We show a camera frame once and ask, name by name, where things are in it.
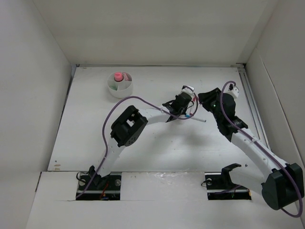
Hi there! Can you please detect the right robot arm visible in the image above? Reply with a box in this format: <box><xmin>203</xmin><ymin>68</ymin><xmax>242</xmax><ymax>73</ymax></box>
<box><xmin>198</xmin><ymin>87</ymin><xmax>305</xmax><ymax>211</ymax></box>

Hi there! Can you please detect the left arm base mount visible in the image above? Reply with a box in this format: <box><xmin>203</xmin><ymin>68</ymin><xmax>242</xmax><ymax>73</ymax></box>
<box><xmin>76</xmin><ymin>166</ymin><xmax>122</xmax><ymax>201</ymax></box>

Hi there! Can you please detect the red capped marker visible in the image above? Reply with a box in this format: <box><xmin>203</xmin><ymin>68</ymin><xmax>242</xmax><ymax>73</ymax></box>
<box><xmin>189</xmin><ymin>101</ymin><xmax>198</xmax><ymax>115</ymax></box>

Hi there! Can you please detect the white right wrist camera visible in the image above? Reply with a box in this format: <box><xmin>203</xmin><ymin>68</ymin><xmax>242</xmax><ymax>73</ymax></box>
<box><xmin>227</xmin><ymin>86</ymin><xmax>239</xmax><ymax>99</ymax></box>

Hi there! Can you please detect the blue capped marker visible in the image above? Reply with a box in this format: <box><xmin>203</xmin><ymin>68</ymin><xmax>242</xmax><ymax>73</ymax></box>
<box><xmin>185</xmin><ymin>115</ymin><xmax>206</xmax><ymax>123</ymax></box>

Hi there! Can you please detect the green correction tape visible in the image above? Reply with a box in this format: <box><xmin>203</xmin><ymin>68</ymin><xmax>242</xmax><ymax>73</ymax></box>
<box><xmin>109</xmin><ymin>81</ymin><xmax>119</xmax><ymax>91</ymax></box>

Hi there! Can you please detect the pink correction tape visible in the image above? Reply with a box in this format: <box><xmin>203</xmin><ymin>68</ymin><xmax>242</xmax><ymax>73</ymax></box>
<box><xmin>123</xmin><ymin>74</ymin><xmax>132</xmax><ymax>81</ymax></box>

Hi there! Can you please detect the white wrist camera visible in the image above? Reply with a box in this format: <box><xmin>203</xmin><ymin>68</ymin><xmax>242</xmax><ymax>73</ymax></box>
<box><xmin>180</xmin><ymin>85</ymin><xmax>194</xmax><ymax>96</ymax></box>
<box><xmin>227</xmin><ymin>86</ymin><xmax>239</xmax><ymax>99</ymax></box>

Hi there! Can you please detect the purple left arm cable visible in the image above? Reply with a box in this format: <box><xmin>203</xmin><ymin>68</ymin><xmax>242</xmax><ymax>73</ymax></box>
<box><xmin>75</xmin><ymin>95</ymin><xmax>201</xmax><ymax>198</ymax></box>

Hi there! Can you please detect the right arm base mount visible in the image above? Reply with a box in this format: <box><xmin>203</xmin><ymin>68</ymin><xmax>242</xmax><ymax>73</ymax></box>
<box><xmin>201</xmin><ymin>163</ymin><xmax>252</xmax><ymax>200</ymax></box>

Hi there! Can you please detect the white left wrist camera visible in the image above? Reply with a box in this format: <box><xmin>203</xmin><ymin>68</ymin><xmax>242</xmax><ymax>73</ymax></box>
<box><xmin>180</xmin><ymin>85</ymin><xmax>194</xmax><ymax>96</ymax></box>

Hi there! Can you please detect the white round divided container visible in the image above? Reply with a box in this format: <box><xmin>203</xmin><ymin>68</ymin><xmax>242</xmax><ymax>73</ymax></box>
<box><xmin>107</xmin><ymin>71</ymin><xmax>133</xmax><ymax>99</ymax></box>

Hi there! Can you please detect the aluminium side rail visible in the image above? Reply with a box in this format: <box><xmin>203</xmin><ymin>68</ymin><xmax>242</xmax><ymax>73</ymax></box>
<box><xmin>236</xmin><ymin>64</ymin><xmax>270</xmax><ymax>149</ymax></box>

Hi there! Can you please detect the pink glue bottle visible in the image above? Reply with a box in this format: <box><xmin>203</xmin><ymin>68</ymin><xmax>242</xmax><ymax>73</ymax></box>
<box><xmin>114</xmin><ymin>72</ymin><xmax>124</xmax><ymax>82</ymax></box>

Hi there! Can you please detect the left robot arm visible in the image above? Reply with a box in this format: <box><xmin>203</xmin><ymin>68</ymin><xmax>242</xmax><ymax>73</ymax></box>
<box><xmin>88</xmin><ymin>89</ymin><xmax>196</xmax><ymax>189</ymax></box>

